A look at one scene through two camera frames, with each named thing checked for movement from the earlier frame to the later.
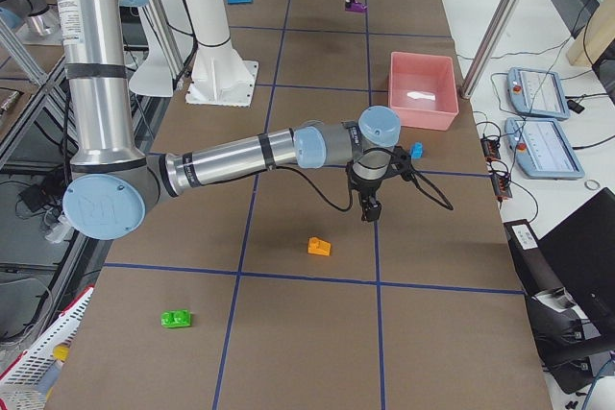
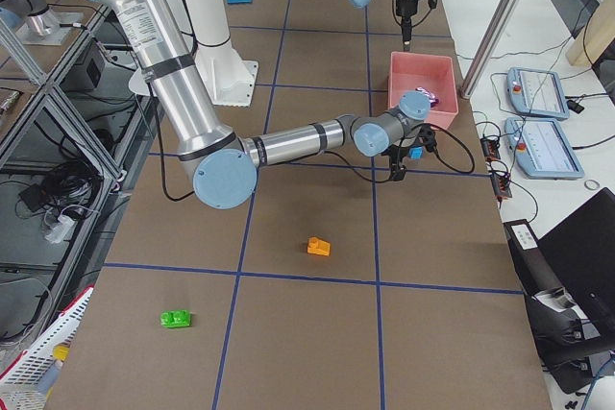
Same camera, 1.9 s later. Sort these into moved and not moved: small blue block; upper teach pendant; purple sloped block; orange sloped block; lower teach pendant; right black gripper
Moved: purple sloped block; right black gripper
Not moved: lower teach pendant; orange sloped block; upper teach pendant; small blue block
